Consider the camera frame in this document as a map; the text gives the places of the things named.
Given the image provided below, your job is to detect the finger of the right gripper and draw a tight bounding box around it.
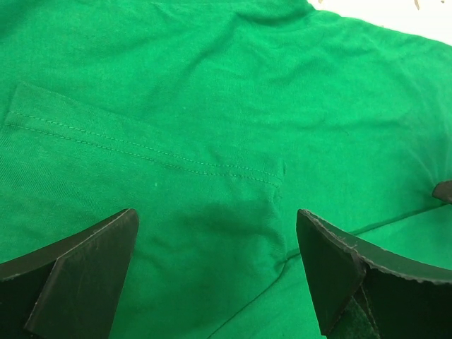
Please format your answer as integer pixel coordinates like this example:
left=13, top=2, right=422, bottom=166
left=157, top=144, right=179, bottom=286
left=432, top=179, right=452, bottom=204

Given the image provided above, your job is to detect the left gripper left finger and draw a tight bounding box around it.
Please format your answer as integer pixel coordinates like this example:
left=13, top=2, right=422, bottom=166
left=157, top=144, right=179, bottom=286
left=1, top=208, right=138, bottom=339

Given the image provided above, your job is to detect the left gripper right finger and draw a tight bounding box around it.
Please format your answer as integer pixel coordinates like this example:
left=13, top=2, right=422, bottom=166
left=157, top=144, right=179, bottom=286
left=296, top=209, right=451, bottom=338

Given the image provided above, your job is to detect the green t shirt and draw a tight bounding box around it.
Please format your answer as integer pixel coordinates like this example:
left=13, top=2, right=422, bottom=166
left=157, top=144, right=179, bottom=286
left=1, top=1, right=451, bottom=338

